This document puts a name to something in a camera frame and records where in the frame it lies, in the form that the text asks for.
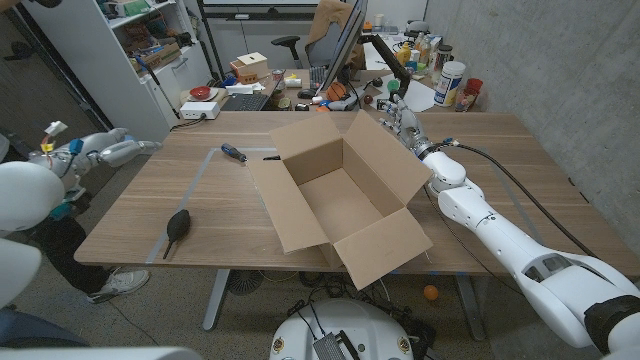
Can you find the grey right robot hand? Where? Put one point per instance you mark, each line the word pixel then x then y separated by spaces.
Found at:
pixel 410 130

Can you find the person's black gloved hand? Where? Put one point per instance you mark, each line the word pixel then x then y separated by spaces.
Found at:
pixel 47 3

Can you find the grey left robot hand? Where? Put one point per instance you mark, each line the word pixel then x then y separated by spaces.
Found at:
pixel 125 152

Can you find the black rubber air blower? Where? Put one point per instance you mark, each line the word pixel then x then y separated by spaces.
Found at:
pixel 178 225

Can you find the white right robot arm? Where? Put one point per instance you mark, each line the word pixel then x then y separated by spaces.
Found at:
pixel 500 235

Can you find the person's bare forearm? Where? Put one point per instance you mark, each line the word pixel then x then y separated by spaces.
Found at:
pixel 7 4

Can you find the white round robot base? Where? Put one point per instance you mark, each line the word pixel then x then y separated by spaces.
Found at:
pixel 375 325

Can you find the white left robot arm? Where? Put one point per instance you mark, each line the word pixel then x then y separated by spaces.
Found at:
pixel 25 195

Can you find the small black printed box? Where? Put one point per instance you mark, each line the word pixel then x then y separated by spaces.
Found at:
pixel 383 105

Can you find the white paper sheet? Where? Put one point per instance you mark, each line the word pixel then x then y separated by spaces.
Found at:
pixel 417 87

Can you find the green ball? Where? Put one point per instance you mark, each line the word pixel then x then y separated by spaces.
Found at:
pixel 393 85

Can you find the white canister blue label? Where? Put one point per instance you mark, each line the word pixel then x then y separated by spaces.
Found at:
pixel 448 85

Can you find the white shelf cabinet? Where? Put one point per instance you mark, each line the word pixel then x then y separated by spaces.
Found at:
pixel 90 95

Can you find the dark jar black lid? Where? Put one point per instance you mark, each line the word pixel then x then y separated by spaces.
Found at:
pixel 442 65

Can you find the long grey tape strip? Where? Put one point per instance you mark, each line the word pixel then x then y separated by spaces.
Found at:
pixel 185 197

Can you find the yellow bottle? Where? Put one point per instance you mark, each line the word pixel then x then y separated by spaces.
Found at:
pixel 404 55

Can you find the small orange basketball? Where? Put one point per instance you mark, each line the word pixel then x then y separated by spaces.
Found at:
pixel 336 91

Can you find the white power box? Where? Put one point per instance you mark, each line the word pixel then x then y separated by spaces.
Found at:
pixel 200 110

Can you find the green box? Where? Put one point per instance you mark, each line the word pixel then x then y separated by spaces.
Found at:
pixel 134 7

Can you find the red bowl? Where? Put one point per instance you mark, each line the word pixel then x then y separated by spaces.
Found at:
pixel 200 92

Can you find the open brown cardboard box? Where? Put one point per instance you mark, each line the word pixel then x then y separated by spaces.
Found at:
pixel 345 205

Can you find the flat brown cardboard box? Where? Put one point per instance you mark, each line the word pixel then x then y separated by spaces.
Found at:
pixel 160 57

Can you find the grey round appliance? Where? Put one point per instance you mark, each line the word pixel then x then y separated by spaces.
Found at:
pixel 417 27

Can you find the black keyboard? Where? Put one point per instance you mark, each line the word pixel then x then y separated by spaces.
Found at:
pixel 317 77

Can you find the black computer monitor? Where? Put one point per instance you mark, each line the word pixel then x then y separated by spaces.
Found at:
pixel 345 45

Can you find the black computer mouse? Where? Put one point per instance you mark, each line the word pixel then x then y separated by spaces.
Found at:
pixel 306 93

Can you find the grey office chair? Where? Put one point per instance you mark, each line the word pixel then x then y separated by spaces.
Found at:
pixel 325 50

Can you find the short grey tape strip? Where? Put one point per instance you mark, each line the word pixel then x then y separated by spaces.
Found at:
pixel 515 200

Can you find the black laptop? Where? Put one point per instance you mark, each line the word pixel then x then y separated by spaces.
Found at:
pixel 245 102

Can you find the white sneaker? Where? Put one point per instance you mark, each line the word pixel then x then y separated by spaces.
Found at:
pixel 120 285

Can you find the small black marker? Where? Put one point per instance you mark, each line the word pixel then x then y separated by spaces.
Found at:
pixel 272 158

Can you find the small light wooden box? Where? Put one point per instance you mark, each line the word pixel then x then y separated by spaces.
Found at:
pixel 250 67

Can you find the small orange ball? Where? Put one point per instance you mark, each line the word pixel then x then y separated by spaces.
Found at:
pixel 431 292

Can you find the grey table leg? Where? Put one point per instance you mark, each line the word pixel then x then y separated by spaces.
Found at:
pixel 470 310
pixel 216 300

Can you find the blue jeans leg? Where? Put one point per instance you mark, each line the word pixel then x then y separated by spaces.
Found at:
pixel 30 330

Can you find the grey finned metal box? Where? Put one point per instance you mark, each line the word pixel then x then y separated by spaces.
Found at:
pixel 330 347

